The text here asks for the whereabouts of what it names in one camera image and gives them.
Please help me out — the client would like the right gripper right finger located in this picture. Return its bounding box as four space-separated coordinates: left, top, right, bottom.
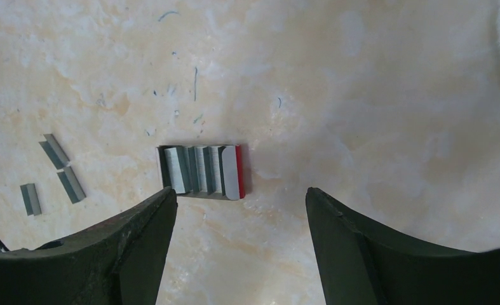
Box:
306 187 500 304

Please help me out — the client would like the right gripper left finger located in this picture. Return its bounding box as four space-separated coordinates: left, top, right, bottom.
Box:
0 187 177 304

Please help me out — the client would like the open staple box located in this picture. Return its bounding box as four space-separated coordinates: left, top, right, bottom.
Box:
156 144 246 201

